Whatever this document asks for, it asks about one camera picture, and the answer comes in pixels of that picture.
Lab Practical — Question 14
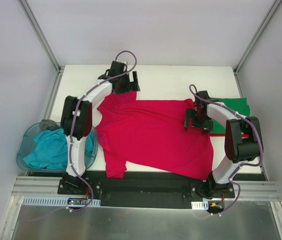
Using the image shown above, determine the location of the grey cloth in basket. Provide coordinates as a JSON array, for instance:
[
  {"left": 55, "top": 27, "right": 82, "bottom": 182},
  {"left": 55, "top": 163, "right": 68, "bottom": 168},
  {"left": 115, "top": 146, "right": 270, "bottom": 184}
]
[{"left": 39, "top": 119, "right": 61, "bottom": 131}]

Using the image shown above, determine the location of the magenta t shirt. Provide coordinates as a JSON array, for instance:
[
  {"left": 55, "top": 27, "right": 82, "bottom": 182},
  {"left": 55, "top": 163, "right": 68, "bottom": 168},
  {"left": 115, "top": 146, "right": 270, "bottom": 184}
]
[{"left": 96, "top": 92, "right": 213, "bottom": 180}]

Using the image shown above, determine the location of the right white cable duct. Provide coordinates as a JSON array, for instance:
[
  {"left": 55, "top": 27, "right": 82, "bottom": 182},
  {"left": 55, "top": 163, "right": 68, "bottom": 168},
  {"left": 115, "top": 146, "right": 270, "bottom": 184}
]
[{"left": 191, "top": 200, "right": 209, "bottom": 211}]

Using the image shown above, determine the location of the translucent blue plastic basket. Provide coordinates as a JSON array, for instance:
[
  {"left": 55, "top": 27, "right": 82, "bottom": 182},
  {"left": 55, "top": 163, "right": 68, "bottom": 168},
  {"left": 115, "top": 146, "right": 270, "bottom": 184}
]
[{"left": 16, "top": 121, "right": 100, "bottom": 173}]

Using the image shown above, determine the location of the folded green t shirt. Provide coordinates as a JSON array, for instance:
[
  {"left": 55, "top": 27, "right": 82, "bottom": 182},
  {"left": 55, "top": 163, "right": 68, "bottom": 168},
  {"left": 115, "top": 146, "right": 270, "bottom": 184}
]
[{"left": 211, "top": 97, "right": 250, "bottom": 133}]

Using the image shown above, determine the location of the folded red t shirt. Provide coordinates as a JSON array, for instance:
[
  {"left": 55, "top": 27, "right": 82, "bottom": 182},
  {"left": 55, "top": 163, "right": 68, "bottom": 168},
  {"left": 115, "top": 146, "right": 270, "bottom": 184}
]
[{"left": 210, "top": 133, "right": 249, "bottom": 138}]

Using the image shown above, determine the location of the white cable duct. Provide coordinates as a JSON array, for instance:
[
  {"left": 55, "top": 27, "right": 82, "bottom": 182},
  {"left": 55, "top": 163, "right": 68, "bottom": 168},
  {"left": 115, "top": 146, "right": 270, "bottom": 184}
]
[
  {"left": 23, "top": 196, "right": 89, "bottom": 208},
  {"left": 191, "top": 200, "right": 209, "bottom": 211}
]

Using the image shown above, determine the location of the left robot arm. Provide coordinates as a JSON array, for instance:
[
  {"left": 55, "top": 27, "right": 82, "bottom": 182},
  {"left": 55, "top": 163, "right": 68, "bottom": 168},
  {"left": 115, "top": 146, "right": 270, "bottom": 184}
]
[{"left": 61, "top": 60, "right": 140, "bottom": 195}]

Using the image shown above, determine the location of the left white cable duct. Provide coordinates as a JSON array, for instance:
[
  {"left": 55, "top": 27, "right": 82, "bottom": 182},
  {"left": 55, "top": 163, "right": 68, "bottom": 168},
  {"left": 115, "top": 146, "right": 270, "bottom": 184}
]
[{"left": 23, "top": 196, "right": 89, "bottom": 208}]

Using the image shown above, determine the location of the right aluminium frame post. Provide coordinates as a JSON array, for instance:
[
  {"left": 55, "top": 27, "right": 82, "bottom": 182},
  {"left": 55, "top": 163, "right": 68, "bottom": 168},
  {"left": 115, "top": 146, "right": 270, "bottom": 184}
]
[{"left": 233, "top": 0, "right": 282, "bottom": 76}]

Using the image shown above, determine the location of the teal t shirt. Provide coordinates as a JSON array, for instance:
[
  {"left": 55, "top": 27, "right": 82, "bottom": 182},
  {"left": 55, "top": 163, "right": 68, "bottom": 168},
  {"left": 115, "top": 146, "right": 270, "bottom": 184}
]
[{"left": 23, "top": 127, "right": 97, "bottom": 171}]

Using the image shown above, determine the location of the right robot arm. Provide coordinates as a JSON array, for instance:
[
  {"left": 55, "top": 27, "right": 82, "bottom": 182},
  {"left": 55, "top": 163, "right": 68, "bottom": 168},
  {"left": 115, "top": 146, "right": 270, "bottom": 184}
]
[{"left": 184, "top": 91, "right": 263, "bottom": 198}]

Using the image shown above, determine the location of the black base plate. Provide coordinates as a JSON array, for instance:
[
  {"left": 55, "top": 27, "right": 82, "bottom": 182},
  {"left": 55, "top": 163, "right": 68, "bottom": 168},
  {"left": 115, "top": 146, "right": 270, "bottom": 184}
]
[{"left": 57, "top": 170, "right": 234, "bottom": 209}]

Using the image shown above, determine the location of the left aluminium frame post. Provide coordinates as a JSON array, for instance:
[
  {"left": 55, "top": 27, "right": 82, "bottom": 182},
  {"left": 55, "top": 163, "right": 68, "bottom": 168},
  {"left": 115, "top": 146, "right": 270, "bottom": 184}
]
[{"left": 18, "top": 0, "right": 62, "bottom": 74}]

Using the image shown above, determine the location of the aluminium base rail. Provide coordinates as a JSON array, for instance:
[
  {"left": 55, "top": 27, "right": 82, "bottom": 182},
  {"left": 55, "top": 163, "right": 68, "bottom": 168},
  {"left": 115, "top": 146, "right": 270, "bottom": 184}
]
[{"left": 12, "top": 176, "right": 282, "bottom": 202}]

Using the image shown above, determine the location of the aluminium frame post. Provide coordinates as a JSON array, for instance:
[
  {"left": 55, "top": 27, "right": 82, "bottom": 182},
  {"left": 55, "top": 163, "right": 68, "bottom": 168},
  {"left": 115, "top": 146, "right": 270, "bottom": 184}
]
[
  {"left": 18, "top": 0, "right": 62, "bottom": 74},
  {"left": 233, "top": 0, "right": 282, "bottom": 76}
]

